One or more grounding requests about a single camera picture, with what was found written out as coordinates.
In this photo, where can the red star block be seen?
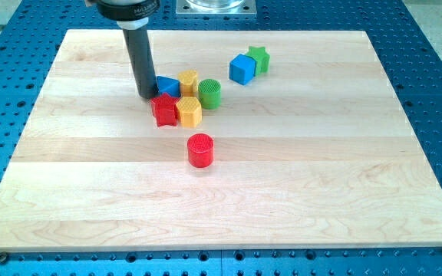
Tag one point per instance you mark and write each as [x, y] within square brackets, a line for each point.
[164, 110]

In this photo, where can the blue perforated metal table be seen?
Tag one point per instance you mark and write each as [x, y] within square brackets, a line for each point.
[32, 34]

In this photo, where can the yellow heart block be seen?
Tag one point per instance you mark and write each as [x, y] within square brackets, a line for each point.
[188, 82]

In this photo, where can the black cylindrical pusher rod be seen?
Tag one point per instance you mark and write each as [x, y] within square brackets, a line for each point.
[138, 47]

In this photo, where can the light wooden board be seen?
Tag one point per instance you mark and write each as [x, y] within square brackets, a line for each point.
[316, 153]

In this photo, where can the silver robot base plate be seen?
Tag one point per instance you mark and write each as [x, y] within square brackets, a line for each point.
[194, 8]

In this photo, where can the green star block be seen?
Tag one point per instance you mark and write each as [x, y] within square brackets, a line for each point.
[261, 57]

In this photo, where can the blue triangle block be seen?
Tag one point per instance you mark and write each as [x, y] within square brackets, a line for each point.
[167, 85]

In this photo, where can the red cylinder block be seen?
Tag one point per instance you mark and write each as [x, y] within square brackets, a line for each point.
[200, 150]

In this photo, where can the green cylinder block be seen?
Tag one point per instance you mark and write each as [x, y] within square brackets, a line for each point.
[209, 92]

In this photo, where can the blue cube block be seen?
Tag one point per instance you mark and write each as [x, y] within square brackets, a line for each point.
[242, 69]

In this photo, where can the yellow hexagon block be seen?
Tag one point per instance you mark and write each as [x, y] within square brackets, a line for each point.
[189, 111]

